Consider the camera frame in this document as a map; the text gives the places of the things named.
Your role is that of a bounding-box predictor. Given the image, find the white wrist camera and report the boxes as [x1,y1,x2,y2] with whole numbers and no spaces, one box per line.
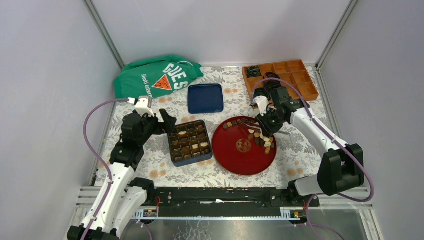
[135,96,155,117]
[251,95,269,117]

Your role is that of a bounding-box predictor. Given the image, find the blue box lid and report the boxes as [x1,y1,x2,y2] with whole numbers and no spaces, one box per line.
[187,83,224,114]

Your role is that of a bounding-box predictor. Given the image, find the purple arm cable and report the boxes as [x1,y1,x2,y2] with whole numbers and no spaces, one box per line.
[250,77,376,240]
[81,97,137,240]

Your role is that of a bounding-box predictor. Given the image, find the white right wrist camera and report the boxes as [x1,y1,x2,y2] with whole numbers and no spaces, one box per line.
[251,95,269,117]

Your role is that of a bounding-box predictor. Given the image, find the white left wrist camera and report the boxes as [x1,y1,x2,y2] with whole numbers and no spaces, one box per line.
[135,96,155,117]

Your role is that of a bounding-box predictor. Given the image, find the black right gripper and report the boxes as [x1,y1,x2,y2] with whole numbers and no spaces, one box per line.
[255,107,286,138]

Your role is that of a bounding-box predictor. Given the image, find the floral tablecloth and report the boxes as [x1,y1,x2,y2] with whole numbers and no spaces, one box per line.
[135,67,320,187]

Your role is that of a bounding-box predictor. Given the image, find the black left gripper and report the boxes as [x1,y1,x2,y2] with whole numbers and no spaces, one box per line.
[138,109,177,146]

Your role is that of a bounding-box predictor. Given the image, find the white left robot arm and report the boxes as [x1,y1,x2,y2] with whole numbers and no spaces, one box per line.
[66,109,177,240]

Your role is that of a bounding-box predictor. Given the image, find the green printed bag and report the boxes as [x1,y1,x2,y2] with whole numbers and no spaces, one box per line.
[113,54,204,99]

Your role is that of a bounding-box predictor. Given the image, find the blue chocolate box with tray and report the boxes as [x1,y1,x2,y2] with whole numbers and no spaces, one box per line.
[167,120,213,167]

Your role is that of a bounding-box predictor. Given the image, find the orange wooden divider tray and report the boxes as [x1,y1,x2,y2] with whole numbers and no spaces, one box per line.
[242,59,319,102]

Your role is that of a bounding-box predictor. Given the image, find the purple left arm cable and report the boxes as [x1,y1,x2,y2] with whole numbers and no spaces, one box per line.
[81,97,137,240]

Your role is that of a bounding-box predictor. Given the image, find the red round plate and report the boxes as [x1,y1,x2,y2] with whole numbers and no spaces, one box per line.
[212,116,277,176]

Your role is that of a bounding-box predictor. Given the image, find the silver metal tongs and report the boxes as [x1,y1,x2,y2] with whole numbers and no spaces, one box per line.
[237,118,290,137]

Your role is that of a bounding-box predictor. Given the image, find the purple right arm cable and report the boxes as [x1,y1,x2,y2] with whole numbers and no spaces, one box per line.
[250,77,376,240]

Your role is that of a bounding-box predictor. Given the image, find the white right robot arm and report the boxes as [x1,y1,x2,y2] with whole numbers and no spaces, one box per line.
[252,86,365,206]

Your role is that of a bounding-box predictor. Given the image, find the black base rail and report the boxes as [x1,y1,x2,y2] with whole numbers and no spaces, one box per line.
[133,187,320,221]

